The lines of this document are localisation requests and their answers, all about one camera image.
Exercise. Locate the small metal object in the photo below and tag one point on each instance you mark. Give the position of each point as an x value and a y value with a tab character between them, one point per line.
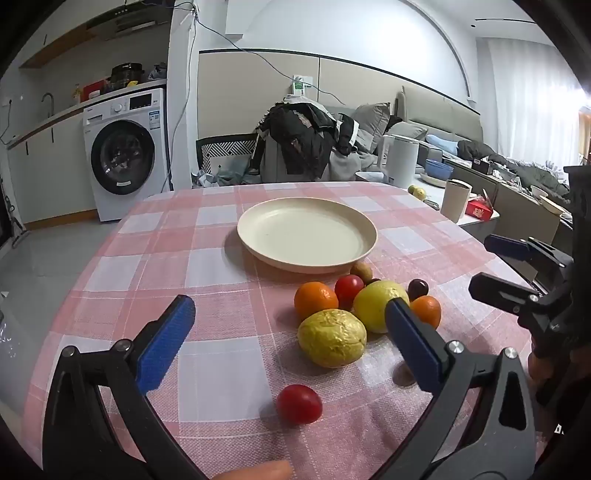
431	203

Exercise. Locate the red tomato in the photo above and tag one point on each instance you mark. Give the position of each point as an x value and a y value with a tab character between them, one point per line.
349	288
299	405

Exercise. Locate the kitchen counter with cabinets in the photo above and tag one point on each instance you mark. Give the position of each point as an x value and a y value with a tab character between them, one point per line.
55	157

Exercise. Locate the beige sofa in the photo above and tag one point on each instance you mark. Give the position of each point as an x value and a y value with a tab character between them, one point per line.
443	115

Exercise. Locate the small green fruit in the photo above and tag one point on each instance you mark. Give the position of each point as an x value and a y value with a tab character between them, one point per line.
417	192

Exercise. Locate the grey garment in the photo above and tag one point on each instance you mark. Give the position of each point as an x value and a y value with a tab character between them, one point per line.
351	164

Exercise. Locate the person's left hand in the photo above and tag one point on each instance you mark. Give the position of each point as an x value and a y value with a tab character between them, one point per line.
258	471

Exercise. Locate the white electric kettle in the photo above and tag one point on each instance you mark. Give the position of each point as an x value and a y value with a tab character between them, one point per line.
400	159

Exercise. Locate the black jacket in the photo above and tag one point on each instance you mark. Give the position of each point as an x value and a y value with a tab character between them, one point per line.
300	134

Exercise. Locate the wooden wall cabinet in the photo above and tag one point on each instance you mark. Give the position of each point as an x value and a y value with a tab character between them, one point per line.
60	46

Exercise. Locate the grey pillow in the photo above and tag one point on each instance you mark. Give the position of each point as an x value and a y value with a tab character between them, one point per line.
371	121

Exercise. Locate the cream round plate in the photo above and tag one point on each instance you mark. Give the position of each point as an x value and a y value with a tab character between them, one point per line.
304	235

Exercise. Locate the yellow bottle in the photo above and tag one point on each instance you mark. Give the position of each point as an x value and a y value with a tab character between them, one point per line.
76	94

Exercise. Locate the large orange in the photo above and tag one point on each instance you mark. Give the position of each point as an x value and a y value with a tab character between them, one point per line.
315	301

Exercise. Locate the dark purple plum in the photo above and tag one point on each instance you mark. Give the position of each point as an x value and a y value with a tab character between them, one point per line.
418	288

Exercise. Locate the white side table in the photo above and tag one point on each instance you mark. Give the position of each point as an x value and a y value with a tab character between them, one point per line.
383	177

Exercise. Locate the small brown fruit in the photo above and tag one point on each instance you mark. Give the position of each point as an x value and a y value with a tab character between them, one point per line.
402	376
361	272

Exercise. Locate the stack of blue bowls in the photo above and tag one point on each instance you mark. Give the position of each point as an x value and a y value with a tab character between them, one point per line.
439	170

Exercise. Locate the person's right hand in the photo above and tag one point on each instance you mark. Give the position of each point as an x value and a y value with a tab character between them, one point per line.
538	371

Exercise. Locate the yellow wrinkled fruit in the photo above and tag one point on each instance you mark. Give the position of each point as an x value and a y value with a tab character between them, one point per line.
331	338

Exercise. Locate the dark green clothing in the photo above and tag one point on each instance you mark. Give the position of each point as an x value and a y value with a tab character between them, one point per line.
480	150

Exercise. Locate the black cooking pot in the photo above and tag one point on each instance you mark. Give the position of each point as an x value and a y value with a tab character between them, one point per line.
125	76

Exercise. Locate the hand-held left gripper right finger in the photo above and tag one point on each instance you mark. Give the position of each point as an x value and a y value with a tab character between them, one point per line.
415	346

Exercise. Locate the beige cup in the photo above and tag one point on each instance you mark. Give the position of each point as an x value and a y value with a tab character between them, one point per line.
455	201

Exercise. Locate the white washing machine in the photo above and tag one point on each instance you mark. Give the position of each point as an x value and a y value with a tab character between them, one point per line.
138	110

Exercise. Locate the red container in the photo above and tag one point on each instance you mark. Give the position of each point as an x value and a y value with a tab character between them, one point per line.
94	88

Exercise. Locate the small orange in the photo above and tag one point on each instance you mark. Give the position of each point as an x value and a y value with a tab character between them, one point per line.
427	311

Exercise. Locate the white bowl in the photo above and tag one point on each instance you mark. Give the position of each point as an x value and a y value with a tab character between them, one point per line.
550	205

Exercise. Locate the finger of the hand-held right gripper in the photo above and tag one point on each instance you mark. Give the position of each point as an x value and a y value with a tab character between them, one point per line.
508	247
501	291

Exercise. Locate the green white wall device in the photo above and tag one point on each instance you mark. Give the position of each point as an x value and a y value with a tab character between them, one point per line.
300	86

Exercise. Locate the curved sink faucet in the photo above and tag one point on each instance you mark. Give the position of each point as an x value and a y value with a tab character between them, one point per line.
48	98

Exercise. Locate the white curtain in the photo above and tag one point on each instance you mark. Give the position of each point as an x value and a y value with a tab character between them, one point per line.
531	101

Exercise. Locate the red box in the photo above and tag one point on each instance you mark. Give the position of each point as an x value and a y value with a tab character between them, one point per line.
479	211

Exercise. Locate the pale plastic bag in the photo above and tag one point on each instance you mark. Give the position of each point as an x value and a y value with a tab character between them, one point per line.
226	170

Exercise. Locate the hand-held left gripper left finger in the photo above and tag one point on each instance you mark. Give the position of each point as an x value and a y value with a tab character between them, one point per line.
166	344

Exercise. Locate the pink checked tablecloth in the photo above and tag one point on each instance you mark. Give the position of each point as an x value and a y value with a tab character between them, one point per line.
207	258

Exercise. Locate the range hood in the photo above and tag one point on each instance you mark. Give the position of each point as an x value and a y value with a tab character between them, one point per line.
138	18

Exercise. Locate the yellow-green round fruit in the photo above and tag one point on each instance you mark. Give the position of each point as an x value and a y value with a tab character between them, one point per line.
374	304

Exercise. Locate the black white patterned chair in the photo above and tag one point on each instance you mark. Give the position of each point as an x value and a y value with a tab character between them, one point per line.
226	150

